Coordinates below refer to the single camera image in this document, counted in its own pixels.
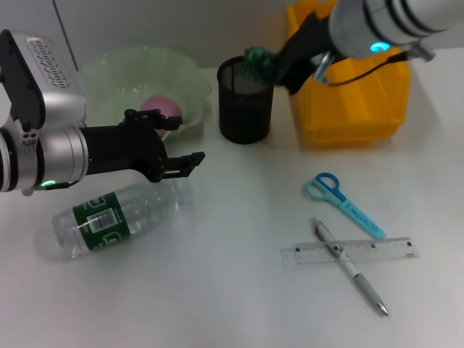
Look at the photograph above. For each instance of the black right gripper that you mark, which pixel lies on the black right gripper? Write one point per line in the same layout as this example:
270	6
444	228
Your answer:
311	40

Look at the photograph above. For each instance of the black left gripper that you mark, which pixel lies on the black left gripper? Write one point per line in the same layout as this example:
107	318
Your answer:
123	148

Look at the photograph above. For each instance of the green plastic wrapper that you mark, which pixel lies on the green plastic wrapper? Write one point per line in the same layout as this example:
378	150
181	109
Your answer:
259	61

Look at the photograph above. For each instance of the pink peach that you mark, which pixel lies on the pink peach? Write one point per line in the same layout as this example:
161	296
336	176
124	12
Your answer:
159	105

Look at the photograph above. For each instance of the clear green-label water bottle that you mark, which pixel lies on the clear green-label water bottle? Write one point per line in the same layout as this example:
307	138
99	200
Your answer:
108	221

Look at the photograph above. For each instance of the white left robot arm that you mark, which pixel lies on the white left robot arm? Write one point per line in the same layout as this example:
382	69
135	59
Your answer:
61	156

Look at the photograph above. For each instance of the black mesh pen holder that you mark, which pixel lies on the black mesh pen holder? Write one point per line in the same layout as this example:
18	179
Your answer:
246	116

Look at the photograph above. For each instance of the translucent green fruit plate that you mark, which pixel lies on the translucent green fruit plate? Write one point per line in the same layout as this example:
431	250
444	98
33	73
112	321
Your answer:
119	76

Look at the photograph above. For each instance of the blue scissors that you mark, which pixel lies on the blue scissors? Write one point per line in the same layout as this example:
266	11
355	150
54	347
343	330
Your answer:
357	216

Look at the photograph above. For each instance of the clear plastic ruler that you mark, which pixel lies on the clear plastic ruler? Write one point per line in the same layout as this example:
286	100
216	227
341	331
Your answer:
384	248

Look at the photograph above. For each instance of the white grey pen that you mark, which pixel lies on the white grey pen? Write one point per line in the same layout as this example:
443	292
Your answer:
357	277

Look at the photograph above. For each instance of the yellow plastic bin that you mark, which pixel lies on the yellow plastic bin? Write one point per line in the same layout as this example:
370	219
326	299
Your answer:
355	108

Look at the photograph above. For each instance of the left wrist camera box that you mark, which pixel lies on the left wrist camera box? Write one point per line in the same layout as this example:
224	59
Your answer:
47	65

